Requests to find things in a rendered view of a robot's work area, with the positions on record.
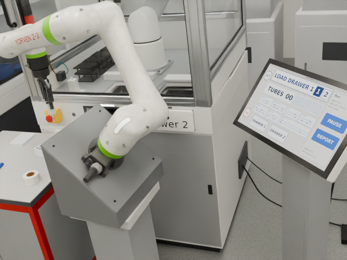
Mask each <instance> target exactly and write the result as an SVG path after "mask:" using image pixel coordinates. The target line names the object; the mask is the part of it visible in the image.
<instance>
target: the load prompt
mask: <svg viewBox="0 0 347 260"><path fill-rule="evenodd" d="M270 80H271V81H274V82H276V83H279V84H281V85H284V86H286V87H289V88H291V89H294V90H296V91H298V92H301V93H303V94H306V95H308V96H311V97H313V98H316V99H318V100H320V101H323V102H326V103H327V102H328V100H329V99H330V97H331V95H332V94H333V92H334V91H335V90H334V89H332V88H329V87H327V86H323V85H321V84H318V83H315V82H312V81H310V80H307V79H304V78H302V77H299V76H296V75H293V74H291V73H288V72H285V71H282V70H280V69H276V71H275V72H274V74H273V76H272V78H271V79H270Z"/></svg>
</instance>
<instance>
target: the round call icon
mask: <svg viewBox="0 0 347 260"><path fill-rule="evenodd" d="M252 110H253V109H251V108H249V107H247V106H246V108H245V109H244V111H243V113H242V115H241V116H243V117H245V118H247V119H248V117H249V116H250V114H251V112H252Z"/></svg>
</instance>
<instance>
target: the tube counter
mask: <svg viewBox="0 0 347 260"><path fill-rule="evenodd" d="M283 101H285V102H287V103H289V104H291V105H293V106H296V107H298V108H300V109H302V110H305V111H307V112H309V113H311V114H313V115H316V116H318V117H319V116H320V114H321V112H322V111H323V109H324V107H325V105H323V104H320V103H318V102H316V101H313V100H311V99H308V98H306V97H304V96H301V95H299V94H296V93H294V92H291V91H288V92H287V94H286V96H285V98H284V99H283Z"/></svg>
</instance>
